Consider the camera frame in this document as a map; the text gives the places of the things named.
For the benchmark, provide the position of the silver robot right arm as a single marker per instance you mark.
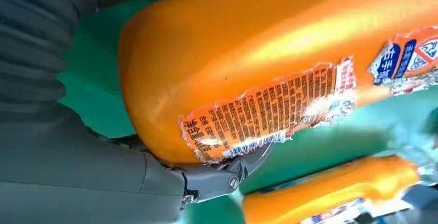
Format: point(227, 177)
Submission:
point(30, 44)

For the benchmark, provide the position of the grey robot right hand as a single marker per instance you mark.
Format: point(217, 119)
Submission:
point(68, 181)

